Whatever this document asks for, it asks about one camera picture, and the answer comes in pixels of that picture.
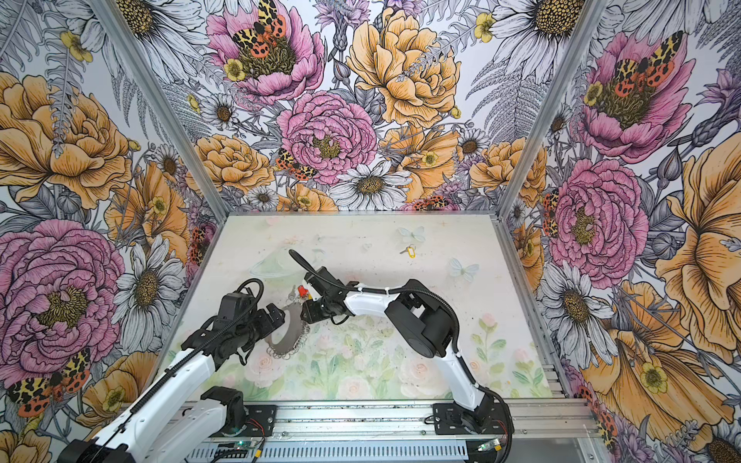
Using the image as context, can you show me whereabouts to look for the yellow tagged key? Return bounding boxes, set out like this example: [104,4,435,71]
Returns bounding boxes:
[401,245,417,259]

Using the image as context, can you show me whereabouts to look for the right black corrugated cable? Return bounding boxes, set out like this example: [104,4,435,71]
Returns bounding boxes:
[288,249,516,463]

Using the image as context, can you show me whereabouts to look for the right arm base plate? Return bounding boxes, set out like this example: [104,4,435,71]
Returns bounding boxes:
[430,402,513,435]

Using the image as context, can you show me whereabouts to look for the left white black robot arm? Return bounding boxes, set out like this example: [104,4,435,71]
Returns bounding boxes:
[58,292,286,462]

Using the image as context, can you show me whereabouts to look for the black corrugated cable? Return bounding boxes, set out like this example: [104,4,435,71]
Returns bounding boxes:
[288,249,516,463]
[86,278,266,458]

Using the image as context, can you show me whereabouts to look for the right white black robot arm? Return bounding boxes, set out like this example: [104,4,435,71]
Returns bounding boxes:
[298,267,514,438]

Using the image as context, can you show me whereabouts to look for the white perforated cable duct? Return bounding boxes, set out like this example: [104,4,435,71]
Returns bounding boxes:
[183,440,469,462]

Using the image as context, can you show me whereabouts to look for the aluminium front rail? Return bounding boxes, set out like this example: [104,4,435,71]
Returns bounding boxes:
[246,397,597,442]

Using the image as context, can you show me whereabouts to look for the coloured tagged keys bunch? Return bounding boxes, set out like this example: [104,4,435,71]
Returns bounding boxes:
[288,285,314,309]

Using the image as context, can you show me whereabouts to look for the left black corrugated cable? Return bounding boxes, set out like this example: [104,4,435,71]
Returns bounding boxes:
[86,278,266,458]

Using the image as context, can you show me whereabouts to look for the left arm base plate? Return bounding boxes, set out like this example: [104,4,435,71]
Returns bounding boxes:
[229,404,278,438]

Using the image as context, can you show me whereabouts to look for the silver metal keyring plate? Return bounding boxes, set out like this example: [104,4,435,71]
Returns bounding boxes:
[267,302,310,360]

